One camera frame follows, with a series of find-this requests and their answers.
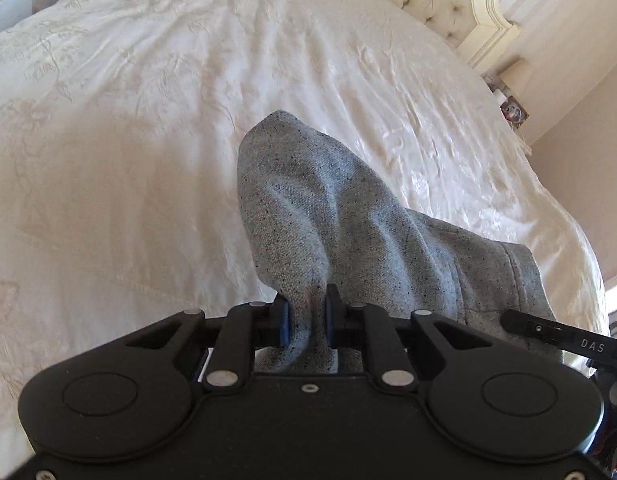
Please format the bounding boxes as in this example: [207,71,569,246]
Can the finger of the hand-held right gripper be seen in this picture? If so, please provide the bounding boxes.
[502,308,617,370]

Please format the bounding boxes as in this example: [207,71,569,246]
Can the white nightstand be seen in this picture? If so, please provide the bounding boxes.
[513,125,535,155]

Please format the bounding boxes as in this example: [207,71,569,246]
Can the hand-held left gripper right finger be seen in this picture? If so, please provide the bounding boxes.
[325,284,495,393]

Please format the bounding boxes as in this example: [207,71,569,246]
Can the wooden photo frame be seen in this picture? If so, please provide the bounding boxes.
[503,100,530,124]

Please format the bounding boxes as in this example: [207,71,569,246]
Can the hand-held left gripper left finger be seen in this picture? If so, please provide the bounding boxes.
[123,294,292,392]

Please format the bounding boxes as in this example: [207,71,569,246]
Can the cream table lamp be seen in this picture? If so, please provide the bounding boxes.
[497,57,534,87]

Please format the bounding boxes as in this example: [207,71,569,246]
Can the grey speckled pants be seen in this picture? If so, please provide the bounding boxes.
[236,109,559,373]

